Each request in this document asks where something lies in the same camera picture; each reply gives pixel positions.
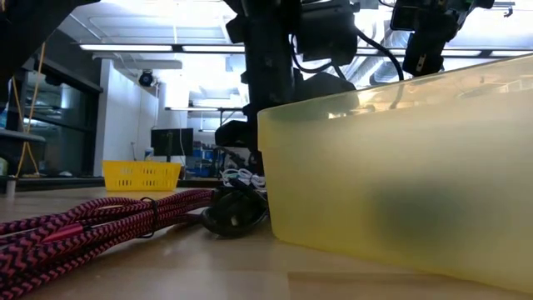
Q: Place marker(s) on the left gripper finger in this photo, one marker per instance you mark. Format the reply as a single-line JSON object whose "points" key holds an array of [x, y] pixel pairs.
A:
{"points": [[231, 134], [253, 114]]}

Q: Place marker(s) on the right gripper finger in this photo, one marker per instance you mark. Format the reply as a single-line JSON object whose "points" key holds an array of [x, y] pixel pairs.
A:
{"points": [[424, 48]]}

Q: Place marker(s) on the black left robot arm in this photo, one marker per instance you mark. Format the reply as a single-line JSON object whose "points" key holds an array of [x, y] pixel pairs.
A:
{"points": [[25, 29]]}

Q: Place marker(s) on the large translucent yellow bin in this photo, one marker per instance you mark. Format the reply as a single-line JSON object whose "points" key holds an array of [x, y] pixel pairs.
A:
{"points": [[375, 158]]}

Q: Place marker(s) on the ceiling light strip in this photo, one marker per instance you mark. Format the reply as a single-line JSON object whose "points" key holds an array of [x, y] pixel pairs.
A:
{"points": [[212, 48], [466, 53], [125, 48]]}

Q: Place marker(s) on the blue storage bins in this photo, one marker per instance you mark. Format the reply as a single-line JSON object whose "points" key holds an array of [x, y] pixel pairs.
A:
{"points": [[204, 166]]}

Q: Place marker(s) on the black background monitor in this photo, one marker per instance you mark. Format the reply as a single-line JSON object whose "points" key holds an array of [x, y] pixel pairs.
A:
{"points": [[172, 141]]}

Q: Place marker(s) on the small yellow slotted basket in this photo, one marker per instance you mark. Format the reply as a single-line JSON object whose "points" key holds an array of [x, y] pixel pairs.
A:
{"points": [[141, 175]]}

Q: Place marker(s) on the dark glass cabinet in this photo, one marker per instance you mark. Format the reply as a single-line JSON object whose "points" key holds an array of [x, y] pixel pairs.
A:
{"points": [[62, 125]]}

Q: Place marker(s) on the black side desk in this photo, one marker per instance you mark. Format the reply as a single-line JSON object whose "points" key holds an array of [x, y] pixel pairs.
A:
{"points": [[21, 136]]}

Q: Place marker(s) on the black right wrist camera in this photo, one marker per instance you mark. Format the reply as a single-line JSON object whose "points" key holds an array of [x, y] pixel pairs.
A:
{"points": [[404, 17]]}

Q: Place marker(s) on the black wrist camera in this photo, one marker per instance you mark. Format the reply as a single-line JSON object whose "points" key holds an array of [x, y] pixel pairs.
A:
{"points": [[404, 17], [327, 35]]}

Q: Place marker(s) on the silver ventilation duct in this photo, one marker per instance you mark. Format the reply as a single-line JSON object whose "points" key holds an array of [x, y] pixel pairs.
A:
{"points": [[379, 73]]}

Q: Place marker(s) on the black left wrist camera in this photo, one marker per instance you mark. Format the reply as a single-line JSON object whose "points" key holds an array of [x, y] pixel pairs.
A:
{"points": [[327, 35]]}

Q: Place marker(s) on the black dome camera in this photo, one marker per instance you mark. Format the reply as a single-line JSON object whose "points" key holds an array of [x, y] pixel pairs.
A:
{"points": [[145, 78]]}

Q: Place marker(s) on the black aluminium frame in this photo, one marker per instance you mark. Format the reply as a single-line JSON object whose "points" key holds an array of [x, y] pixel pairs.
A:
{"points": [[62, 182]]}

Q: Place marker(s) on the small white capped post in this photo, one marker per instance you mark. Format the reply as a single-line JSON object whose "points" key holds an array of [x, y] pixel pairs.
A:
{"points": [[11, 185]]}

